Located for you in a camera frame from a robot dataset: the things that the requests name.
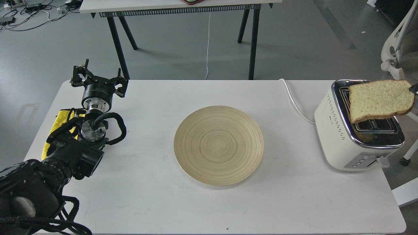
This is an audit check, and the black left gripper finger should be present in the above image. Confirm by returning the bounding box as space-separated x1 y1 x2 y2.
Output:
70 59 95 87
109 68 129 98

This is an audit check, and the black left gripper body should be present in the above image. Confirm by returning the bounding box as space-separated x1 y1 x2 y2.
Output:
82 78 115 110

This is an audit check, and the slice of bread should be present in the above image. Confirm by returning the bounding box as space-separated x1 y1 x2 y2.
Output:
349 79 415 124

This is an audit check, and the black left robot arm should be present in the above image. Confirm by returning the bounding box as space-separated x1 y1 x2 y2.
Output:
0 62 129 235

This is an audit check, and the white chrome toaster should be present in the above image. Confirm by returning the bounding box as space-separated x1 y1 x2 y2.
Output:
314 79 405 171

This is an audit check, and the yellow cloth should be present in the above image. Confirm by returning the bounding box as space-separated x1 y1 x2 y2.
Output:
41 108 86 160

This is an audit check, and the white background table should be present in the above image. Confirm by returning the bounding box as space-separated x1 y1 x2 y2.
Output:
79 0 279 80

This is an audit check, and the white office chair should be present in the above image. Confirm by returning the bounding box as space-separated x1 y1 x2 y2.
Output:
381 0 418 207

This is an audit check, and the round wooden plate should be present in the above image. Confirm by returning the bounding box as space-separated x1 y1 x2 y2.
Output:
173 105 265 186

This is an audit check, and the floor cables and power strip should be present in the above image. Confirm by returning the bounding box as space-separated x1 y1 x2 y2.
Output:
0 0 82 32

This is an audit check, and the white toaster power cord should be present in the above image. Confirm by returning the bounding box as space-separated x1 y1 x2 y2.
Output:
279 78 316 125

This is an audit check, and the white hanging cable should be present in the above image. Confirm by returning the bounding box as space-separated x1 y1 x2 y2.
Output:
204 12 211 80

